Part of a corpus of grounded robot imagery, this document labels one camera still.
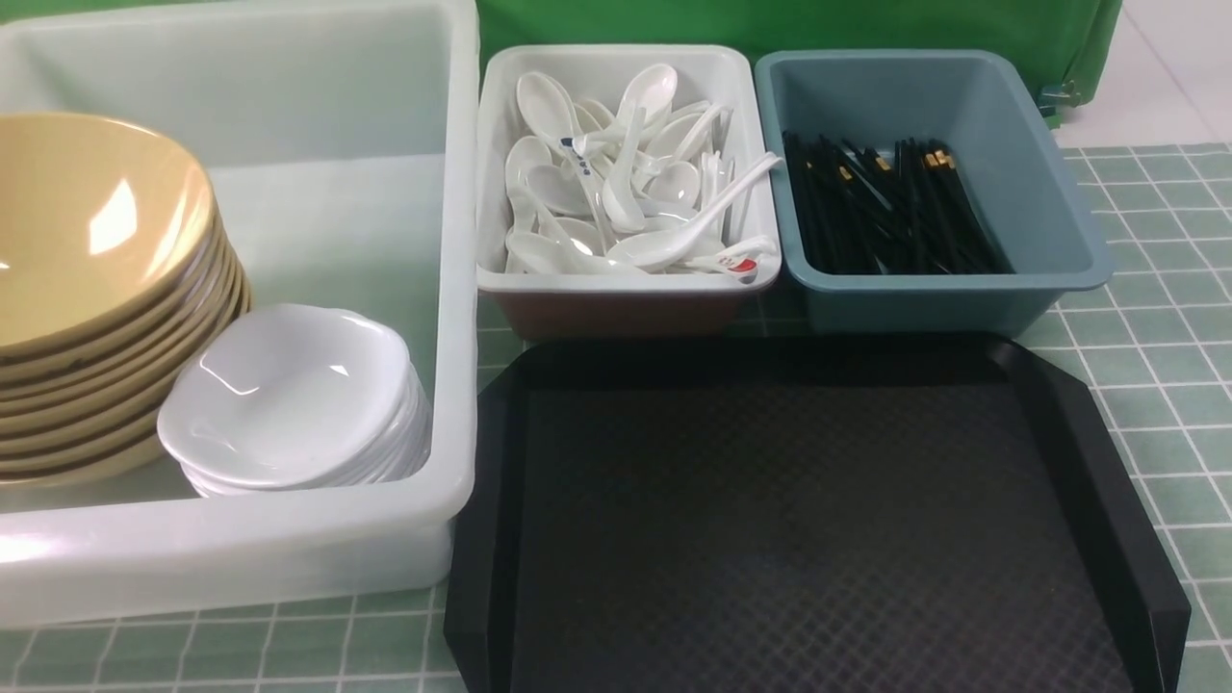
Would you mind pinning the white and brown spoon bin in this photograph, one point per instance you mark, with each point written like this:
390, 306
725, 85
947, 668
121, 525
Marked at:
544, 308

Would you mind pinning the white spoons pile in bin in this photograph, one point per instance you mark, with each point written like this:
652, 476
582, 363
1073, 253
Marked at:
643, 189

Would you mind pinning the black chopsticks pile in bin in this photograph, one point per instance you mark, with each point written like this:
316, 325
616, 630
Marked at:
907, 212

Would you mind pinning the black plastic serving tray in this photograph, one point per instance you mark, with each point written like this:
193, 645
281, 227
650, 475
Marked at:
930, 513

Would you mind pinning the stack of white dishes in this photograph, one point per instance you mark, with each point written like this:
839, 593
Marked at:
295, 397

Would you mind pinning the large white plastic tub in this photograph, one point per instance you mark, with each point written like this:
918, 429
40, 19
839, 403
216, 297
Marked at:
340, 137

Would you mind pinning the teal plastic chopstick bin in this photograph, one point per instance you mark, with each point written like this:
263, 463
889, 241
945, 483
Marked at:
1021, 185

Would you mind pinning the stack of yellow bowls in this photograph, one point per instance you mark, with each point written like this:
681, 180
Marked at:
117, 273

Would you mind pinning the green checked tablecloth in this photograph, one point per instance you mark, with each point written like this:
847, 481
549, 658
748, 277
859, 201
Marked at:
1153, 344

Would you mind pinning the green fabric backdrop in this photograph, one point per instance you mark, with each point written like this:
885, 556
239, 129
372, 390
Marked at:
866, 24

